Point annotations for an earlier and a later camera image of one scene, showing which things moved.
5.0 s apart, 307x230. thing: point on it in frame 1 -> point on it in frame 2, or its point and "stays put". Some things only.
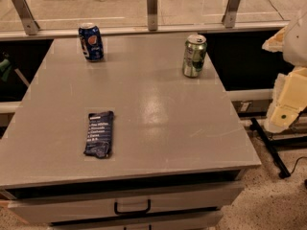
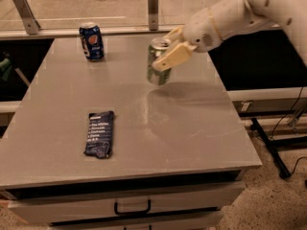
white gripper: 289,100 -> 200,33
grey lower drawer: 195,220 stays put
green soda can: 194,54 -> 157,78
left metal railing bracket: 24,11 stays put
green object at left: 6,68 stays put
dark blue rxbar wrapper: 100,132 stays put
